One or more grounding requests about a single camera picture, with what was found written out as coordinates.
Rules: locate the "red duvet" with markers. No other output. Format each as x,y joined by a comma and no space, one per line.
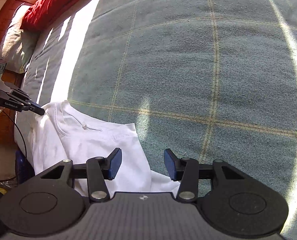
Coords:
40,15

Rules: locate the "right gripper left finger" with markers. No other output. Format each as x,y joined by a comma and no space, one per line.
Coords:
100,169

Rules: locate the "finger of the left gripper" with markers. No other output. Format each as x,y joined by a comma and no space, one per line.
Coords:
33,107
16,91

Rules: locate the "white printed t-shirt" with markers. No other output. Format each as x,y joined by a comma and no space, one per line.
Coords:
65,133

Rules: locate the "green plaid pillow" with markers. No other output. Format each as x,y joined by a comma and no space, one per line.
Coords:
17,45

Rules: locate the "blue suitcase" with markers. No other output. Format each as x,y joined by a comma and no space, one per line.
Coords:
23,169

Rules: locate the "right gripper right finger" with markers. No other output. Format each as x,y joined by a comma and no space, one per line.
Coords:
186,171

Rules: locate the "green plaid bed blanket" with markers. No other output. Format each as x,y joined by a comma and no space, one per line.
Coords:
206,78

